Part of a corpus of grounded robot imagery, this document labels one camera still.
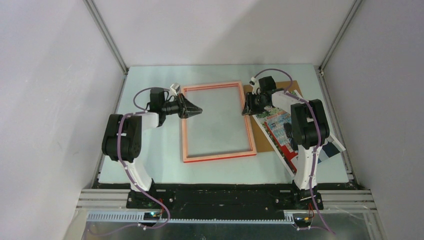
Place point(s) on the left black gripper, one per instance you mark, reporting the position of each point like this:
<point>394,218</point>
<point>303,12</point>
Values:
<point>186,109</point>

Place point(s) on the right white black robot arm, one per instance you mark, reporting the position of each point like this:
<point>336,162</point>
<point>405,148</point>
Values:
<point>309,124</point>

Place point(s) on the colourful printed photo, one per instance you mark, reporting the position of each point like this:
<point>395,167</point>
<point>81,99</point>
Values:
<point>276,124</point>

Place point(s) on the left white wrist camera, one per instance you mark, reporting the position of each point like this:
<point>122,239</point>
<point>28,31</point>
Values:
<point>175,89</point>

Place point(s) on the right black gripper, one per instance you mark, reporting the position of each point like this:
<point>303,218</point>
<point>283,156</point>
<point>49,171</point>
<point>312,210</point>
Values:
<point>249,107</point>

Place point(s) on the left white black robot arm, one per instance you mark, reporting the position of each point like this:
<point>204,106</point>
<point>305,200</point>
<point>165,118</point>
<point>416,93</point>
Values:
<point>122,140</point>

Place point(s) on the orange wooden picture frame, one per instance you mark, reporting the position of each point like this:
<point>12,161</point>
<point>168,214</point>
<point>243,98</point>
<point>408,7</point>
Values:
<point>184,136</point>

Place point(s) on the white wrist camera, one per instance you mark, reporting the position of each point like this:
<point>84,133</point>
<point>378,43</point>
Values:
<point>256,88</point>
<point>175,89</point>

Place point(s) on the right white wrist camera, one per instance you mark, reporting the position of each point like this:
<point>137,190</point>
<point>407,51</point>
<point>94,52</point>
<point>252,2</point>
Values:
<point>256,88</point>

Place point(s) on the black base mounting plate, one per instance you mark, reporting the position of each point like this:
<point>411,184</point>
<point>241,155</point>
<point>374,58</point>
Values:
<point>168,196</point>

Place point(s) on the aluminium front rail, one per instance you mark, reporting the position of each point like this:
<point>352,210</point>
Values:
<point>110,206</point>

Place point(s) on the clear acrylic sheet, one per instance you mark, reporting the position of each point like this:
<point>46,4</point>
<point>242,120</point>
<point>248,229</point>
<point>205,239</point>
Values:
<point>221,127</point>

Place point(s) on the brown cardboard backing board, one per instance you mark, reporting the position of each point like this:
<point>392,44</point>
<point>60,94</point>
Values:
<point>261,142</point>

